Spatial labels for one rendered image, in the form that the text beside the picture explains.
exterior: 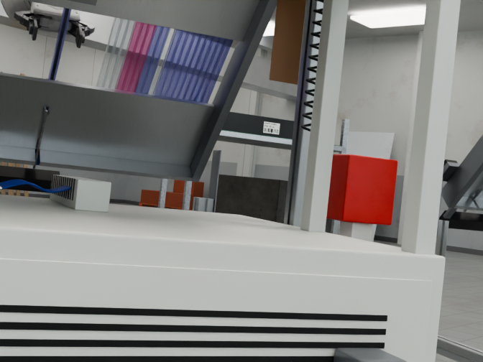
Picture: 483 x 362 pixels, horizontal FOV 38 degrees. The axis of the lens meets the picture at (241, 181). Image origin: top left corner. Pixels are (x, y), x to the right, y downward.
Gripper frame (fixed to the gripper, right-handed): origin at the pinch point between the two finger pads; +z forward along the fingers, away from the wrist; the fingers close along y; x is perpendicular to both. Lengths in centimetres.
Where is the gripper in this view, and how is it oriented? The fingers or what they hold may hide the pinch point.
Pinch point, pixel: (57, 36)
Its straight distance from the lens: 155.3
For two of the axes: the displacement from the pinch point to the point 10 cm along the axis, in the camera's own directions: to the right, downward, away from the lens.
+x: -3.0, 8.0, 5.1
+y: 9.1, 1.0, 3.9
